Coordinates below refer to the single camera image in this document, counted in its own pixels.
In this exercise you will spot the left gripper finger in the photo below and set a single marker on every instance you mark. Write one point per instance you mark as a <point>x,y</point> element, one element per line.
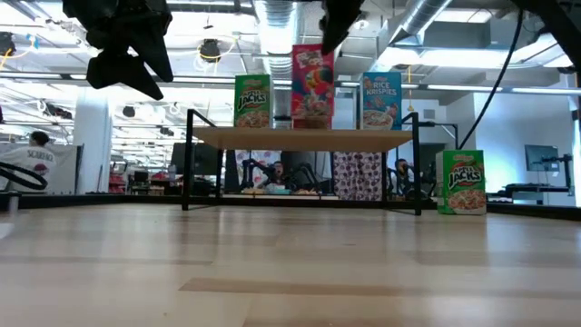
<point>122,70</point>
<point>156,45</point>

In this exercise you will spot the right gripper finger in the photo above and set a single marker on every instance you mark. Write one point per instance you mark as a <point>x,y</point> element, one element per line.
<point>340,18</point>

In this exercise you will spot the blue Rice Krispies cereal box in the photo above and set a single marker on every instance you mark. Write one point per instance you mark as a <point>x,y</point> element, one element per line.
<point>381,102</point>

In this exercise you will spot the green Apple Jacks cereal box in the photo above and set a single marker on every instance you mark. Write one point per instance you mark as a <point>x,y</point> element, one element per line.
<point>253,102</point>
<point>463,181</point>

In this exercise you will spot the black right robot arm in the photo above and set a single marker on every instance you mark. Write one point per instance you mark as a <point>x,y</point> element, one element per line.
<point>558,22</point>

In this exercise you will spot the wooden shelf with black legs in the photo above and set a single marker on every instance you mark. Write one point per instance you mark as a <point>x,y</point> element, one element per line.
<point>299,138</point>

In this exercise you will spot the white round column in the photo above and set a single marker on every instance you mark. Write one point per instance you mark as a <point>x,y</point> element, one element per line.
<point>93,150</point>

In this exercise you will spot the grey partition screen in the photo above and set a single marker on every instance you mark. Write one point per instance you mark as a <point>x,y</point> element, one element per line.
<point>68,168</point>

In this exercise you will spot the black ceiling spotlight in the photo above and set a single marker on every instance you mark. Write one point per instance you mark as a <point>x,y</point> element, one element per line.
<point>6,44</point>

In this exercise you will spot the black monitor back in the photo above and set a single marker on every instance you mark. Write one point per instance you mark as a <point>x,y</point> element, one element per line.
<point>204,159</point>

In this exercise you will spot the person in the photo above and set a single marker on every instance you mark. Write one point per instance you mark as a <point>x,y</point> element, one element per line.
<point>32,159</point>
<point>279,172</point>
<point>401,169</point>

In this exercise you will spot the patterned fabric panel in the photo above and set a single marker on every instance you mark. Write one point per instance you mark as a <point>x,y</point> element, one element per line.
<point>254,155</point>
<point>357,177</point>

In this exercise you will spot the computer monitor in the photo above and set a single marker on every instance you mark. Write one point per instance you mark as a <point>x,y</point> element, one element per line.
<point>542,158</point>

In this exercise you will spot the dark office desk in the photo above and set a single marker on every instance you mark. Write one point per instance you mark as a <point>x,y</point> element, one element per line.
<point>535,188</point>

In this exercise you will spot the black hanging camera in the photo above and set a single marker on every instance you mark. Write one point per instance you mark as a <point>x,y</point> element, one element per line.
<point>210,51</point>

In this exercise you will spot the silver spiral ventilation duct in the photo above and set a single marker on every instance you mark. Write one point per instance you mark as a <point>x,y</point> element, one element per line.
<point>422,16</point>
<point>278,27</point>

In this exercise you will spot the black aluminium table frame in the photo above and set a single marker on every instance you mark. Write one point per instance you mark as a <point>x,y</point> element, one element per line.
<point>136,200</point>

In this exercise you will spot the grey metal post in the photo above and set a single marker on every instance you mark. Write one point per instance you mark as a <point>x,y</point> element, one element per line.
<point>13,204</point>

